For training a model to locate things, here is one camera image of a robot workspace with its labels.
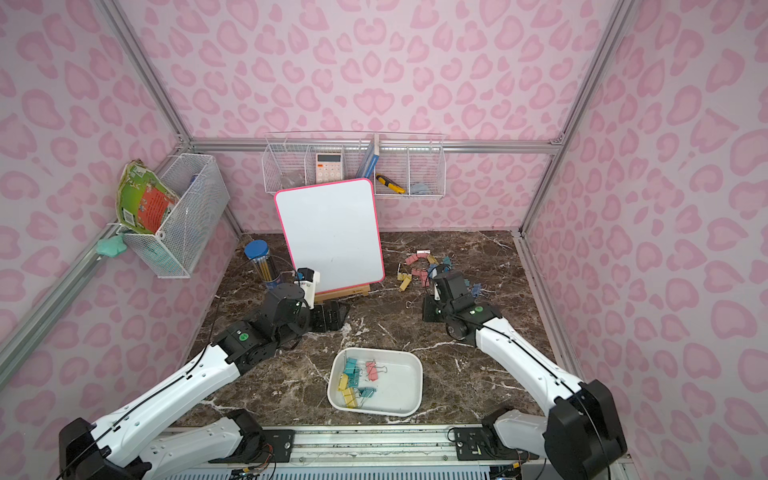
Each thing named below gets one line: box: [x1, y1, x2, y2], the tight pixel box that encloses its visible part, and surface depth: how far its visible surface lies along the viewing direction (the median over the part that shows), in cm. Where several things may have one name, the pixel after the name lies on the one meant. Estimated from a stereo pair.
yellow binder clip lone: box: [342, 388, 357, 409], surface depth 80 cm
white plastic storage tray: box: [327, 347, 424, 418], surface depth 84 cm
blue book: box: [356, 134, 380, 179], surface depth 88 cm
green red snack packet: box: [117, 159, 179, 235], surface depth 73 cm
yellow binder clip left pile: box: [397, 272, 412, 291], surface depth 105 cm
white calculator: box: [315, 153, 343, 184], surface depth 97 cm
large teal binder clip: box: [357, 387, 377, 404], surface depth 80 cm
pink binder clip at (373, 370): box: [366, 359, 388, 382], surface depth 84 cm
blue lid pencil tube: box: [244, 239, 281, 283], surface depth 92 cm
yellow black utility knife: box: [376, 173, 407, 194], surface depth 99 cm
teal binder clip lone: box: [344, 357, 360, 383], surface depth 85 cm
